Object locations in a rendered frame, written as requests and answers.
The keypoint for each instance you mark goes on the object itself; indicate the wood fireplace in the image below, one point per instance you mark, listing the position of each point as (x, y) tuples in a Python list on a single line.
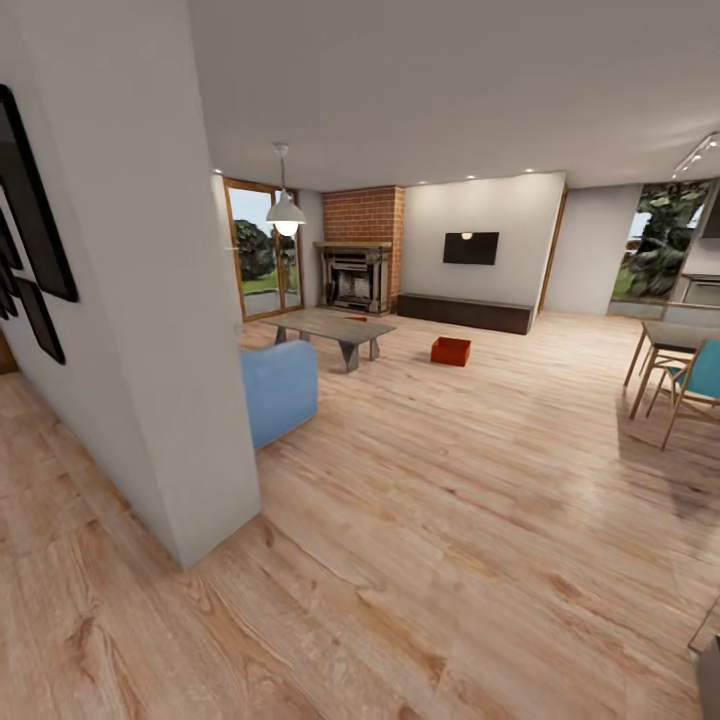
[(355, 279)]

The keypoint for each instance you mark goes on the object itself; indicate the sofa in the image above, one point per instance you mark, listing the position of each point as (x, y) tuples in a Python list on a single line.
[(281, 389)]

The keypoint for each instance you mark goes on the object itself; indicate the storage box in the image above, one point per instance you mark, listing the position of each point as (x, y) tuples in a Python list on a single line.
[(450, 351)]

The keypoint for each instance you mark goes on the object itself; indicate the breakfast table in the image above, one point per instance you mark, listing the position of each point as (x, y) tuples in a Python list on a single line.
[(665, 336)]

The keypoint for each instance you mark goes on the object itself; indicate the room light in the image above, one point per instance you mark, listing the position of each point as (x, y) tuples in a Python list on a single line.
[(284, 210)]

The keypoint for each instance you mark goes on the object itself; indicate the coffee table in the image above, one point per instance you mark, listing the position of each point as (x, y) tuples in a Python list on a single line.
[(350, 333)]

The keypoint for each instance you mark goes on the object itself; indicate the wall mounted tv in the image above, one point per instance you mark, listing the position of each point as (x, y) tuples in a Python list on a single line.
[(477, 248)]

